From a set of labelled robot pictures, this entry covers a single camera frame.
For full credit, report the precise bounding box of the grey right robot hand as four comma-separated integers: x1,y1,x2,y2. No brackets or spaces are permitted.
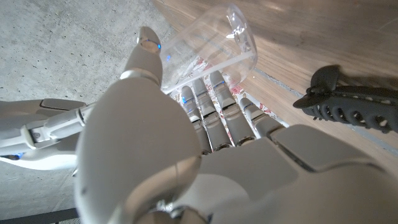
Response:
0,98,97,170

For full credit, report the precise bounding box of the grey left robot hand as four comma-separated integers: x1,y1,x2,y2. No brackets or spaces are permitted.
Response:
74,26,398,224

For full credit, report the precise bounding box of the floral backdrop cloth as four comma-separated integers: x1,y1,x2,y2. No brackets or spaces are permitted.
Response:
170,55,290,144

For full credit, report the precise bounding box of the black hair claw clip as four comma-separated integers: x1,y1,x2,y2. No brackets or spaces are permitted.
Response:
292,64,398,134

